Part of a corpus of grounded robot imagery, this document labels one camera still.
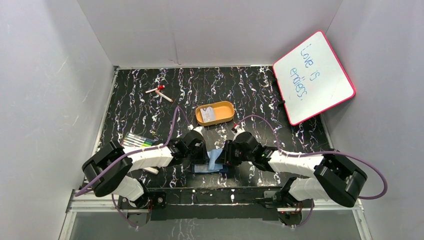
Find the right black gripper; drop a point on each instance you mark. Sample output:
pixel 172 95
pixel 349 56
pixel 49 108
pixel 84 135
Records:
pixel 225 157

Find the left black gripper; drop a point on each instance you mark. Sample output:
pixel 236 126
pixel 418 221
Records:
pixel 201 155

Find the navy blue card holder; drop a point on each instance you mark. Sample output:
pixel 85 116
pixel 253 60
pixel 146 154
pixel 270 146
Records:
pixel 212 166

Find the orange oval tray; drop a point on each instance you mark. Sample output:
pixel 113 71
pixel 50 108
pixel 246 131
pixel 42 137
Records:
pixel 224 112

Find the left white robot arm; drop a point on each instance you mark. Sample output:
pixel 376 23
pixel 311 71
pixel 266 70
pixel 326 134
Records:
pixel 107 170

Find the grey credit card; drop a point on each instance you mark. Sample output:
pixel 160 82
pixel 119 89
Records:
pixel 207 114

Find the white whiteboard eraser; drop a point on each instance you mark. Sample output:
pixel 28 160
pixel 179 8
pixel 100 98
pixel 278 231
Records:
pixel 151 170

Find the white marker pen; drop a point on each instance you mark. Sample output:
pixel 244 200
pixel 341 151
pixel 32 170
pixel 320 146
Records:
pixel 164 96

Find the colourful marker pen set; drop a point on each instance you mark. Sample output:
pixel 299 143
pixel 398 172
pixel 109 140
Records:
pixel 136 141

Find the red capped marker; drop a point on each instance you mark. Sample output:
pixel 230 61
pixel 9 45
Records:
pixel 160 87

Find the pink framed whiteboard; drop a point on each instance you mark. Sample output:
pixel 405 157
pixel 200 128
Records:
pixel 311 79

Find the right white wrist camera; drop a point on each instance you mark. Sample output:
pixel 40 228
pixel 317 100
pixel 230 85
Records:
pixel 237 129

